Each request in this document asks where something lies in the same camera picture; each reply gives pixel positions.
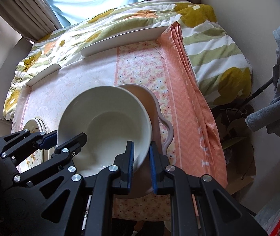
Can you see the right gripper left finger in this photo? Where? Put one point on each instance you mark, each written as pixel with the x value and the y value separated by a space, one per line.
pixel 83 205

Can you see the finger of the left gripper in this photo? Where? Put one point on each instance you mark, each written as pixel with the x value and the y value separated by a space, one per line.
pixel 39 183
pixel 21 144

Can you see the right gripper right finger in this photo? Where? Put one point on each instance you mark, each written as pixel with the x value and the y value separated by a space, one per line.
pixel 199 205

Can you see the small duck saucer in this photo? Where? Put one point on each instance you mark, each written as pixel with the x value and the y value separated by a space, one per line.
pixel 37 157

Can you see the white round bowl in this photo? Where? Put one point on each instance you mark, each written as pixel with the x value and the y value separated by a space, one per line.
pixel 110 116

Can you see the grey bed headboard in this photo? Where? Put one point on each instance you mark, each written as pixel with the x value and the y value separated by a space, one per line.
pixel 7 70

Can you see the orange floral cloth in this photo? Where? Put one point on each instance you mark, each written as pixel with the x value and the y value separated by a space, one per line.
pixel 163 67

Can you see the floral green yellow duvet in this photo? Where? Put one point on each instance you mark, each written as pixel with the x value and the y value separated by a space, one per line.
pixel 221 69

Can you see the white table edge rail left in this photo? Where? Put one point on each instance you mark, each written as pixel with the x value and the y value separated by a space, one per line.
pixel 41 75

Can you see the white table edge rail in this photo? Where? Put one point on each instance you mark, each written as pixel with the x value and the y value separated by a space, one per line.
pixel 41 75
pixel 148 34

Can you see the white table edge rail right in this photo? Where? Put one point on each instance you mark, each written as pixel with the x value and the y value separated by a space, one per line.
pixel 148 34

